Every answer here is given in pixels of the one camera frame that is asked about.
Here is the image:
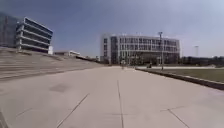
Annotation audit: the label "low concrete kerb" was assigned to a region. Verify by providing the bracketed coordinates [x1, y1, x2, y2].
[134, 67, 224, 91]

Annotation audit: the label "lamp pole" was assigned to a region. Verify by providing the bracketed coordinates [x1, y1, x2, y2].
[157, 31, 165, 71]

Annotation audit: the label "row of trees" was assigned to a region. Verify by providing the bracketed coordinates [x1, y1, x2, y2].
[180, 55, 224, 68]

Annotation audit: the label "pale concrete slab plaza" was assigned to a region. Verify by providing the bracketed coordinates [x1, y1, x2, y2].
[0, 65, 224, 128]

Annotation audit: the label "low white building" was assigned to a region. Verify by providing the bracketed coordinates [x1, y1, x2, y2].
[54, 50, 81, 57]

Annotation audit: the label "wide concrete steps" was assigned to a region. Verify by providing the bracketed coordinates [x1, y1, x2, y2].
[0, 47, 104, 83]

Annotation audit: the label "grass lawn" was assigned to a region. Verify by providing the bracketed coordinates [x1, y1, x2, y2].
[146, 68, 224, 84]

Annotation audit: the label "large white windowed building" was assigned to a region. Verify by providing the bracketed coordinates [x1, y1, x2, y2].
[99, 33, 182, 66]

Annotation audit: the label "banded glass building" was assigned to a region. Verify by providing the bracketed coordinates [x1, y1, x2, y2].
[0, 12, 54, 55]

